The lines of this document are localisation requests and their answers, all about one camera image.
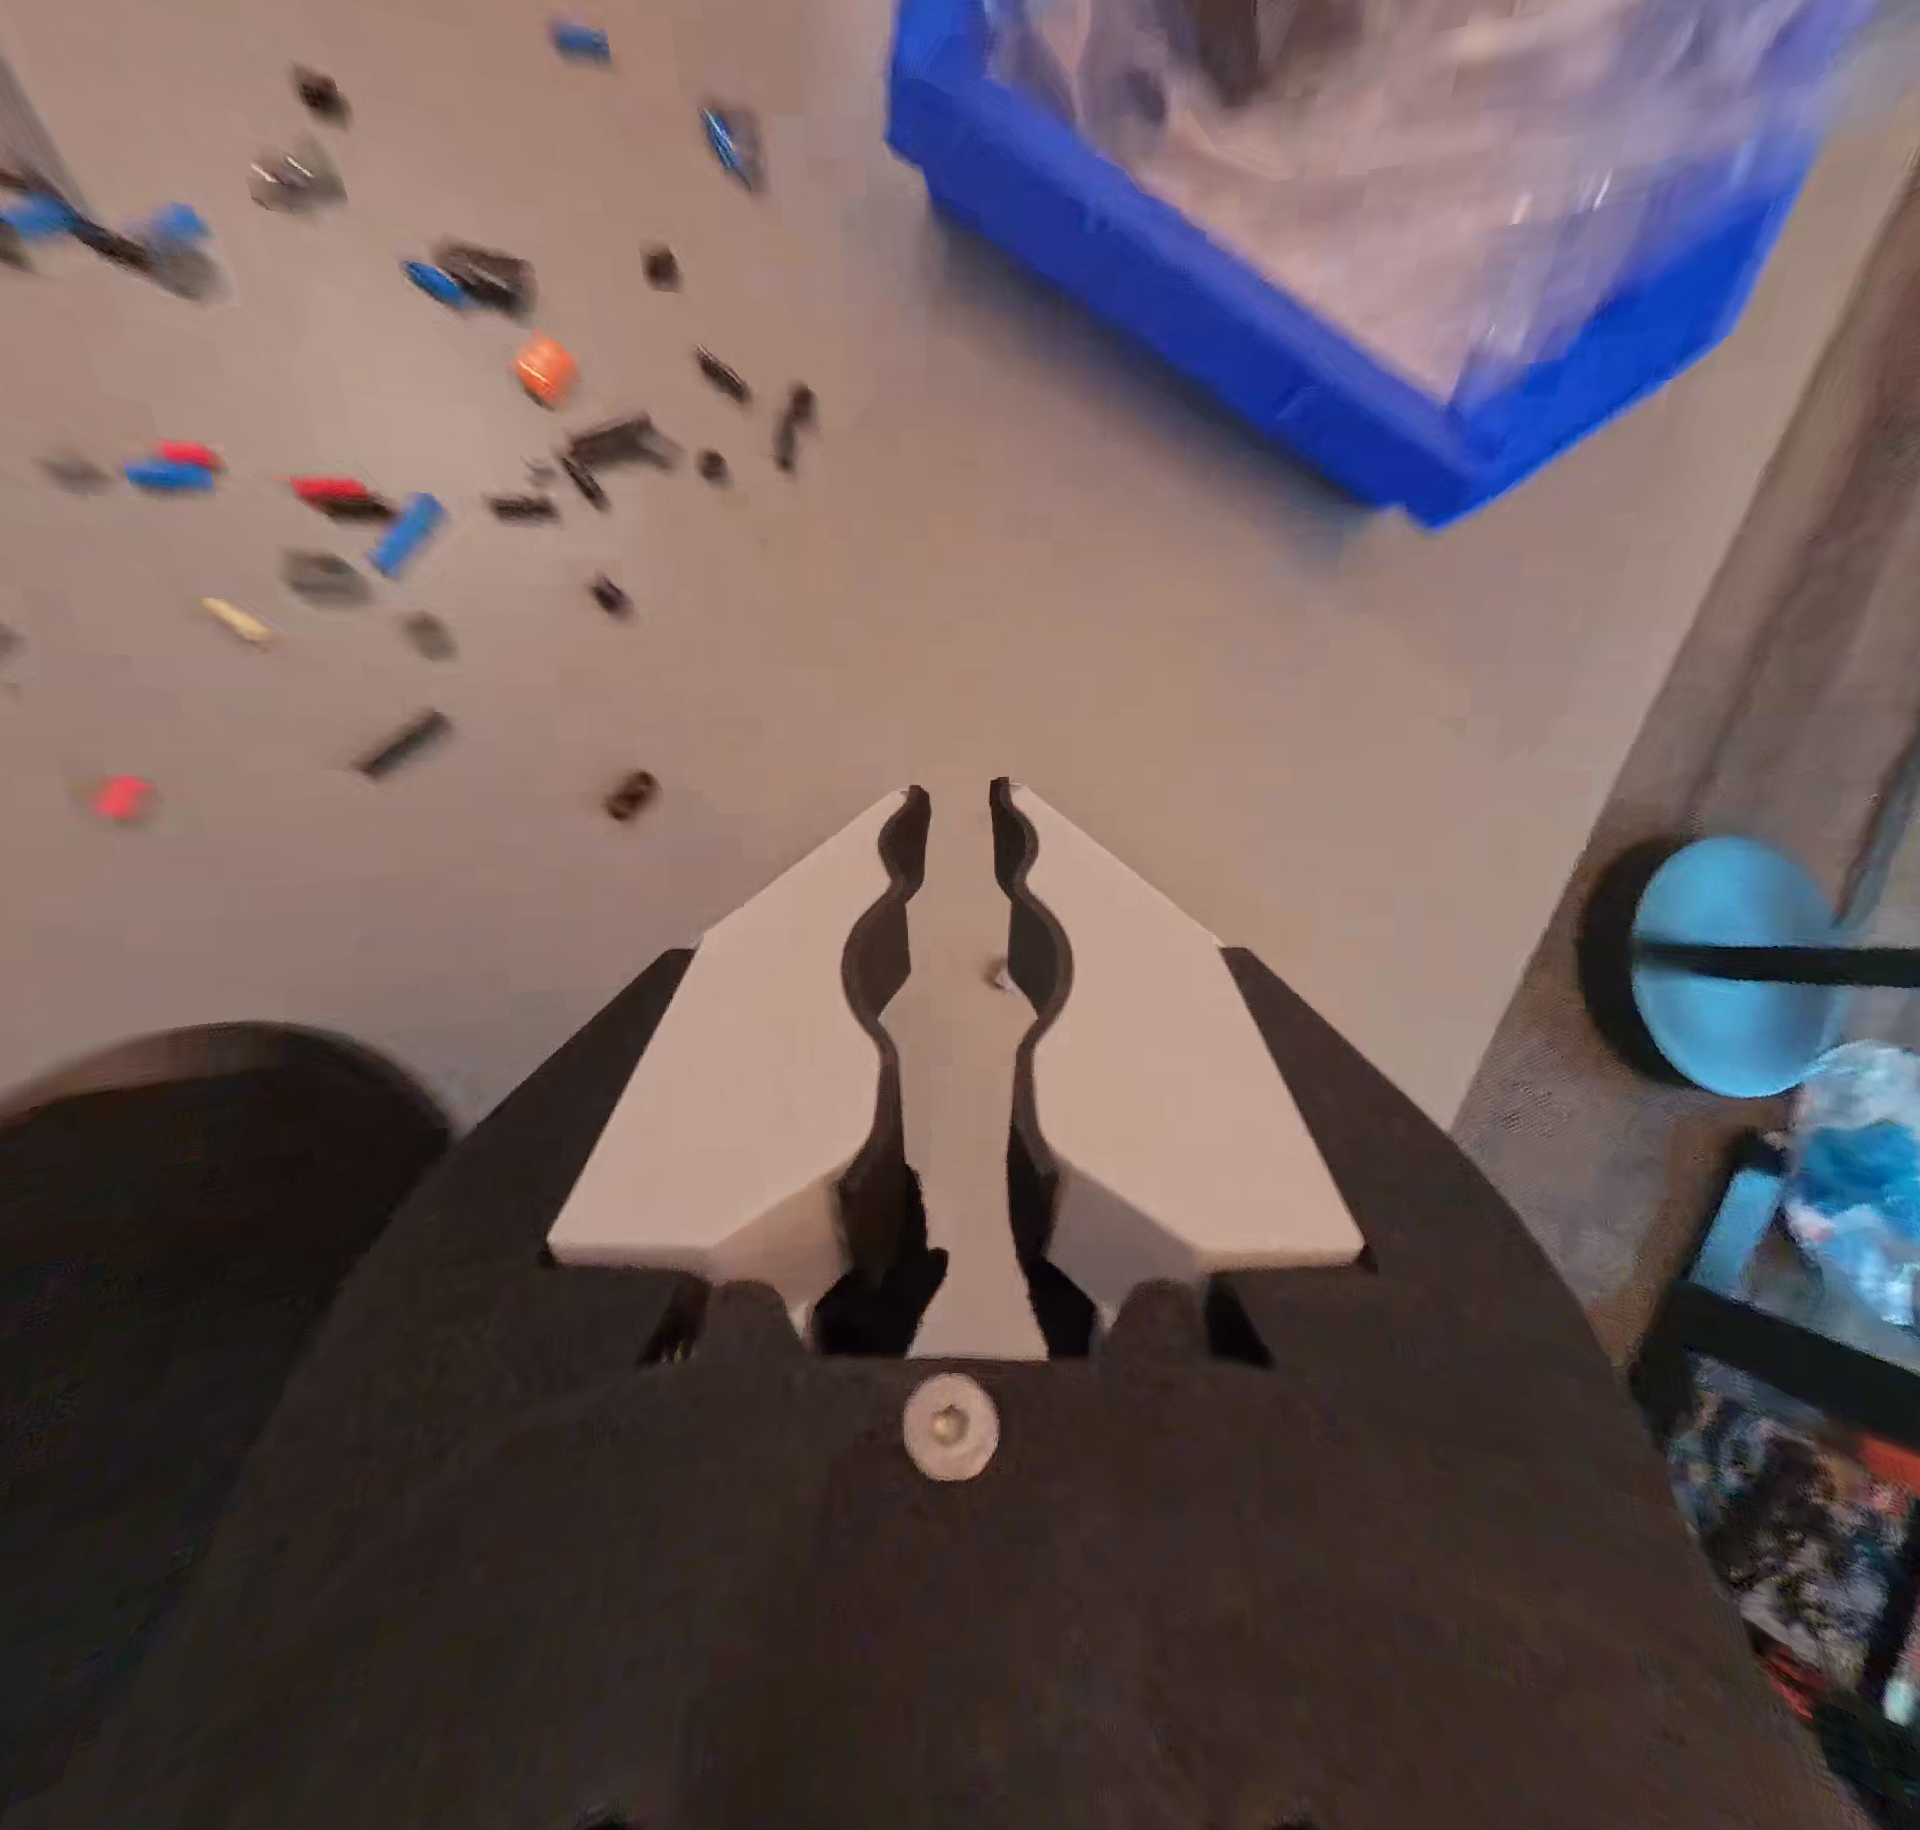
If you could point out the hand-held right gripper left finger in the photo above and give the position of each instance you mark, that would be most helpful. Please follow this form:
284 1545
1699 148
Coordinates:
735 1110

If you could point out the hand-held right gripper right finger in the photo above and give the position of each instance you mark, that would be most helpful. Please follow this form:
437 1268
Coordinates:
1185 1110

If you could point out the blue plastic bin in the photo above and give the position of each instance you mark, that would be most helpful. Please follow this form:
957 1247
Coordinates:
1200 315

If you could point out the scattered small lego pieces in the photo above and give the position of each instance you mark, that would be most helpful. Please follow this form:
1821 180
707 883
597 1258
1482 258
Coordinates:
480 277

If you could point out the black office chair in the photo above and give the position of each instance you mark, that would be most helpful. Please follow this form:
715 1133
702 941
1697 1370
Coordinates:
151 1336

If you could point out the cluttered storage cart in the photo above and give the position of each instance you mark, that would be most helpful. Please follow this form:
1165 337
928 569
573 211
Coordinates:
1801 1486

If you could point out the pile of clear plastic bags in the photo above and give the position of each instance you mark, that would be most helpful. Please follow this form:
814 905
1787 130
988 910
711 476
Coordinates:
1425 105

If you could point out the orange lego piece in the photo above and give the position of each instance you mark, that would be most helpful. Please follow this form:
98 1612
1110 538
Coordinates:
547 369

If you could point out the light blue disc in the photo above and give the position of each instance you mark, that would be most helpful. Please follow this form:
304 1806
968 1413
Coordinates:
1725 960

